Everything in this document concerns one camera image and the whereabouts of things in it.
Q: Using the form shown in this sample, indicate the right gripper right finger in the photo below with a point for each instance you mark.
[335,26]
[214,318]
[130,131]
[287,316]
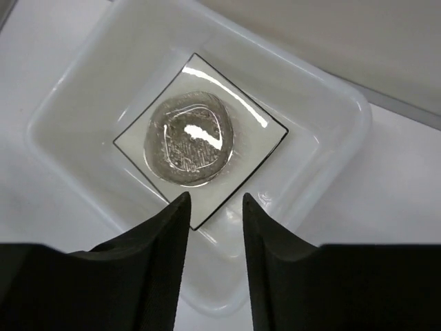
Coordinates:
[294,285]

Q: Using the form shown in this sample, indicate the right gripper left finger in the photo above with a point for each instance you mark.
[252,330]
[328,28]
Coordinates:
[131,282]

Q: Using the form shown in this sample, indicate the clear glass dish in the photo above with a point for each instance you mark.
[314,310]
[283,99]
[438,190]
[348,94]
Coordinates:
[189,139]

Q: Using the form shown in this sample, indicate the square white plate black rim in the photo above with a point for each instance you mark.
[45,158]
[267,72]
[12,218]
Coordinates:
[256,135]

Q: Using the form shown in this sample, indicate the white plastic bin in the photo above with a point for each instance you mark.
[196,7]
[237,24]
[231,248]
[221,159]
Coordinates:
[135,51]

